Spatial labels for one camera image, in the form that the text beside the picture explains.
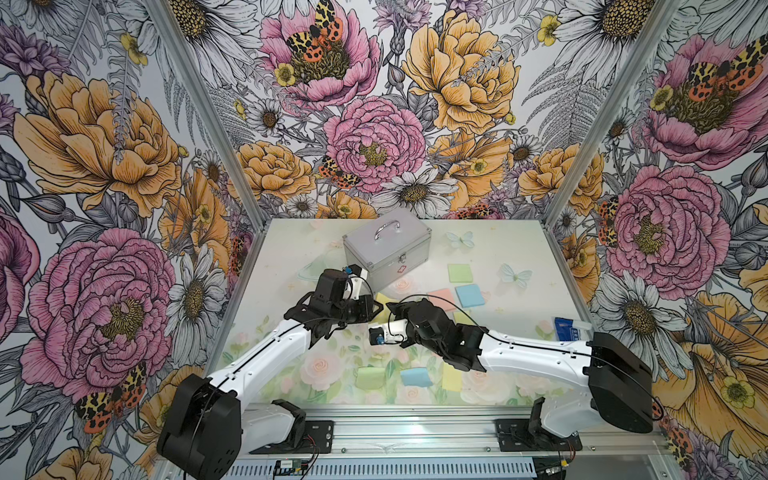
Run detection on torn yellow memo page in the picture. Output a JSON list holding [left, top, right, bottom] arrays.
[[441, 364, 463, 393]]

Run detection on blue memo pad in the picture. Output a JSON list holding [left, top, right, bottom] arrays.
[[455, 284, 486, 308]]

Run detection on torn blue memo page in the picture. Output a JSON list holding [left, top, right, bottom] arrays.
[[400, 367, 433, 388]]

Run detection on green memo pad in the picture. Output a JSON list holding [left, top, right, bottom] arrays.
[[447, 264, 474, 284]]

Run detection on torn green memo page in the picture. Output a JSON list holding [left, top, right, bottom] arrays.
[[355, 367, 386, 391]]

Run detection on pink and yellow memo pad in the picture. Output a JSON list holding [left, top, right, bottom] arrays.
[[426, 288, 457, 312]]

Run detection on pale yellow memo pad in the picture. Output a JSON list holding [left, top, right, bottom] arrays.
[[372, 292, 398, 324]]

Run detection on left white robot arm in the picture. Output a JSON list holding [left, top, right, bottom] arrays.
[[157, 265, 383, 479]]

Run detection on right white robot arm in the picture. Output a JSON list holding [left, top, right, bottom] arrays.
[[369, 298, 658, 438]]

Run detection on clear glass bowl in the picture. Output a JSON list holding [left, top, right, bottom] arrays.
[[297, 250, 347, 284]]

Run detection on silver metal first-aid case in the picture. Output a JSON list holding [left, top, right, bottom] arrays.
[[343, 208, 432, 292]]

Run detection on green circuit board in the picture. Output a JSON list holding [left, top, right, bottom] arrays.
[[272, 459, 313, 479]]

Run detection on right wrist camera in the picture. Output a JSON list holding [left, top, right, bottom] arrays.
[[368, 320, 408, 346]]

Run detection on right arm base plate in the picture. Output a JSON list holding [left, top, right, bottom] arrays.
[[494, 397, 583, 453]]

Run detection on aluminium front rail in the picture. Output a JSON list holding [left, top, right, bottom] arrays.
[[158, 404, 655, 463]]

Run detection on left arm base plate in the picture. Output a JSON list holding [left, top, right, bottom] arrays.
[[242, 399, 335, 455]]

